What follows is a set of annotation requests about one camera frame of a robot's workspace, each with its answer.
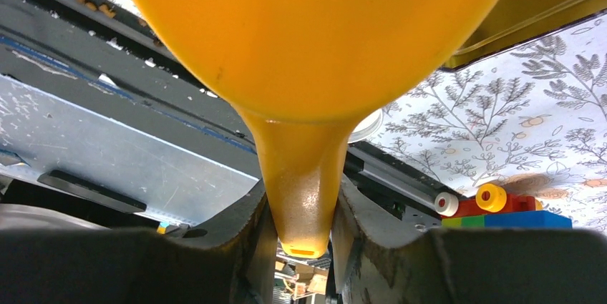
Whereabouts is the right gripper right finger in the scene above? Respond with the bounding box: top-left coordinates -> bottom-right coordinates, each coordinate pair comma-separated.
331,178 -> 606,303

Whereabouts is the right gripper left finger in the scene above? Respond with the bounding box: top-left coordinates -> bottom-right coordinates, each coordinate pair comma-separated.
1,182 -> 278,303

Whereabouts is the white jar lid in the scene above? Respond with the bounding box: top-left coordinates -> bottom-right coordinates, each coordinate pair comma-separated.
348,109 -> 384,144

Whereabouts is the orange plastic scoop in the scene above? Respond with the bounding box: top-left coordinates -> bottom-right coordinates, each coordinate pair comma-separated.
132,0 -> 498,258

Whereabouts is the tin of star candies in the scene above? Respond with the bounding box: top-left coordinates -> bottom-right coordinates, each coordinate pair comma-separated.
445,0 -> 606,69

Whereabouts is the colourful toy block stack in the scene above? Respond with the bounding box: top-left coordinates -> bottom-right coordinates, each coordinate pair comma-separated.
434,183 -> 573,229

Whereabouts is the floral table mat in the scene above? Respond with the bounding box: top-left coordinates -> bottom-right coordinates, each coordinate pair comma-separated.
37,0 -> 607,234

